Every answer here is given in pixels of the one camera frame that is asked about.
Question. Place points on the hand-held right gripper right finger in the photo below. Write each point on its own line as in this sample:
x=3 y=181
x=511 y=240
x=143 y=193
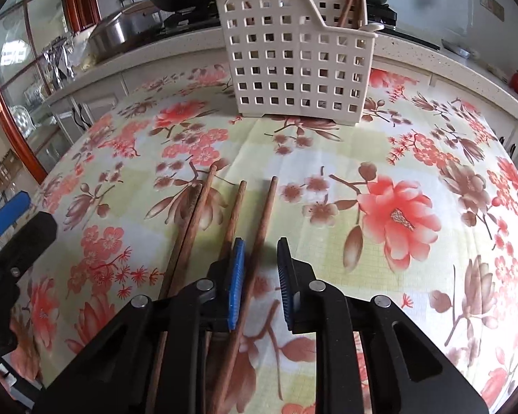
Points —
x=285 y=284

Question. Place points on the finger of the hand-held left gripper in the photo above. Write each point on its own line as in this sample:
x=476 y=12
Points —
x=26 y=241
x=8 y=212

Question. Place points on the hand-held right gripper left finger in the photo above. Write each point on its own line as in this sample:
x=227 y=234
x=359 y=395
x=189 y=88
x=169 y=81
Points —
x=237 y=280

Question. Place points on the brown wooden chopstick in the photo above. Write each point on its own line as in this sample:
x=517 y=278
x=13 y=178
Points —
x=261 y=233

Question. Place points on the set of wooden chopsticks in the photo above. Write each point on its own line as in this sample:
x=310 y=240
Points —
x=193 y=233

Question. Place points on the white plastic utensil basket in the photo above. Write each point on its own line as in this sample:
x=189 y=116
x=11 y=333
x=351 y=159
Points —
x=285 y=73

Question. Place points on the floral tablecloth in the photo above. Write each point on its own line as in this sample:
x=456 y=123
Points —
x=371 y=159

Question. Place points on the silver foil bag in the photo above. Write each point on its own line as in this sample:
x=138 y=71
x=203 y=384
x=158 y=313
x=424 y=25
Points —
x=56 y=60

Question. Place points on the clear plastic bag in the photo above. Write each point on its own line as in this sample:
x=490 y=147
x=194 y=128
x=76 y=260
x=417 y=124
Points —
x=84 y=51

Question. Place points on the silver rice cooker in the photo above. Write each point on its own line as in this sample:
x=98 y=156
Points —
x=116 y=30

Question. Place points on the red wooden glass door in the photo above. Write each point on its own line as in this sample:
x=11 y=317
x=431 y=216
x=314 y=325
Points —
x=82 y=0

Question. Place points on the black gas cooktop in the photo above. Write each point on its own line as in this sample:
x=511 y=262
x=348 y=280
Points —
x=382 y=15

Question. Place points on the small metal bowl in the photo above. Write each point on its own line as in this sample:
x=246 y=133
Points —
x=459 y=49

